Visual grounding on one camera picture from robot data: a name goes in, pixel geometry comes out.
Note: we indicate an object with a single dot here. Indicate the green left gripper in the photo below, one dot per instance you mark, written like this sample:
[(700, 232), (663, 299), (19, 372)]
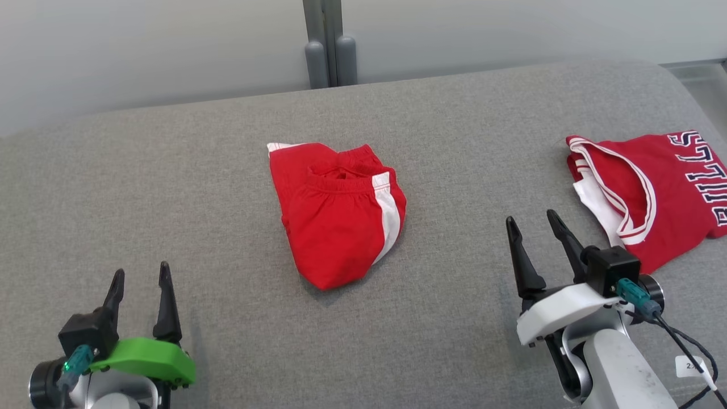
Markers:
[(147, 360)]

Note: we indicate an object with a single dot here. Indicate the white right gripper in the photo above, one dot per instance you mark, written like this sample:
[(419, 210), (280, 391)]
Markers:
[(562, 309)]

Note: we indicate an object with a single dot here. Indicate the red jersey with white sleeves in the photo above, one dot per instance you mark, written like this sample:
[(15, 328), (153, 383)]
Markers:
[(664, 193)]

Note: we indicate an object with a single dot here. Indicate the red shorts with white stripe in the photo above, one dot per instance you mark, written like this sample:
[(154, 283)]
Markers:
[(335, 227)]

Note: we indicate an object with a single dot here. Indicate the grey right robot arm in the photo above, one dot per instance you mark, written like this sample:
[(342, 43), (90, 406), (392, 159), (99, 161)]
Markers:
[(619, 369)]

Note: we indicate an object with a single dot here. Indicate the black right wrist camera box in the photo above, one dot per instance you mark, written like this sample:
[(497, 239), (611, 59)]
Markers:
[(613, 270)]

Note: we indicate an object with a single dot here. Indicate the teal left camera plug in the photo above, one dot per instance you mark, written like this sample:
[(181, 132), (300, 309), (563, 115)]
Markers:
[(76, 363)]

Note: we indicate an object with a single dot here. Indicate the teal camera plug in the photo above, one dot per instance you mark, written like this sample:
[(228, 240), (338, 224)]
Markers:
[(639, 298), (76, 363)]

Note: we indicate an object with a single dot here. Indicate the teal right camera plug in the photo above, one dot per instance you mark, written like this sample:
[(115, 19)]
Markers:
[(639, 298)]

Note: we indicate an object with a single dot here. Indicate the grey metal partition post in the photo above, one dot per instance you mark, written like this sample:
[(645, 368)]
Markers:
[(329, 45)]

